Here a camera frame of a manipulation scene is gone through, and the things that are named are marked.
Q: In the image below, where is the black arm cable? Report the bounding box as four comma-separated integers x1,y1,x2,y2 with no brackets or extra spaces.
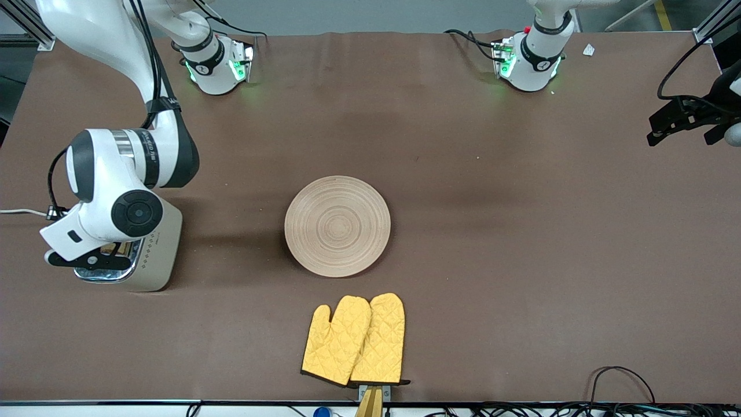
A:
47,0,174,220
657,26,741,108

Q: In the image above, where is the black base cable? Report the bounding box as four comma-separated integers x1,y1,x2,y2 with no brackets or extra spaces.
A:
191,0,269,41
445,29,501,61

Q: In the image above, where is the wooden stick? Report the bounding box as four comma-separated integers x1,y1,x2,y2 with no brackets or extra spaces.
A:
354,387,384,417

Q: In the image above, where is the looped black cable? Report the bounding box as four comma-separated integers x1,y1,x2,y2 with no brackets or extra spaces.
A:
589,366,656,406

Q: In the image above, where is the aluminium frame profile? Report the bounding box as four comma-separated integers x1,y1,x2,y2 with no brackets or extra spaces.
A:
0,0,58,52
692,0,741,46

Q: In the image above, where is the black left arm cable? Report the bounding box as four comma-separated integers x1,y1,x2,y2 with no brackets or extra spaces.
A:
657,26,741,108

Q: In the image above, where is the brown table cover sheet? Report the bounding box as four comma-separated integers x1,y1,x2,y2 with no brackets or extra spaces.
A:
0,29,741,406

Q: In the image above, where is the beige chrome two-slot toaster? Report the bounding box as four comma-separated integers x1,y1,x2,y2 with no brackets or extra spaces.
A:
74,197,184,292

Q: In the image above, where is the black right base cable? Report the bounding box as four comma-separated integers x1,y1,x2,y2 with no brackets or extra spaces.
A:
191,0,269,41

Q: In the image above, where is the black left base cable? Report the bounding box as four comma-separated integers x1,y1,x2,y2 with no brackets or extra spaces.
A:
445,29,501,61

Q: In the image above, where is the round light wooden plate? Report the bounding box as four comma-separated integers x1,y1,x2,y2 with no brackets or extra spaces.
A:
284,175,391,278

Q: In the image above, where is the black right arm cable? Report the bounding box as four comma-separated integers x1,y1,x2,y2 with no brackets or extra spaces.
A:
47,0,174,220

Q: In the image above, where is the yellow quilted oven mitt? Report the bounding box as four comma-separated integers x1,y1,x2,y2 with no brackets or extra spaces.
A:
349,292,412,387
301,295,372,387

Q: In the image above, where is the small metal bracket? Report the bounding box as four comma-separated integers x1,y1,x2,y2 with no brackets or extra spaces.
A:
359,384,392,403

